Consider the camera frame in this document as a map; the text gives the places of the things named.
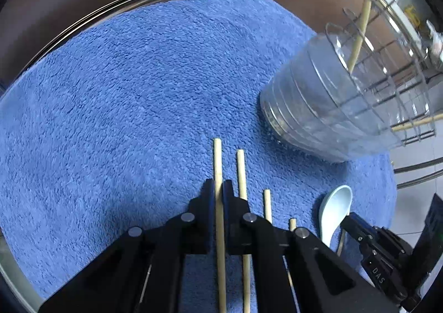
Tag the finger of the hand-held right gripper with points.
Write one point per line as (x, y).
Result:
(361, 230)

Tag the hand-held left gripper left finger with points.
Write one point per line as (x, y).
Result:
(207, 216)

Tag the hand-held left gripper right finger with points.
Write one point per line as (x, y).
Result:
(230, 223)

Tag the wooden chopstick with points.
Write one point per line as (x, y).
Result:
(412, 124)
(218, 160)
(341, 243)
(241, 174)
(267, 205)
(292, 224)
(363, 12)

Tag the light blue ceramic spoon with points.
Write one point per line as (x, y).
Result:
(334, 205)

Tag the clear plastic utensil holder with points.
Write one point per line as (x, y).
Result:
(311, 98)

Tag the blue fluffy towel mat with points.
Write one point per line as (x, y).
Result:
(103, 109)

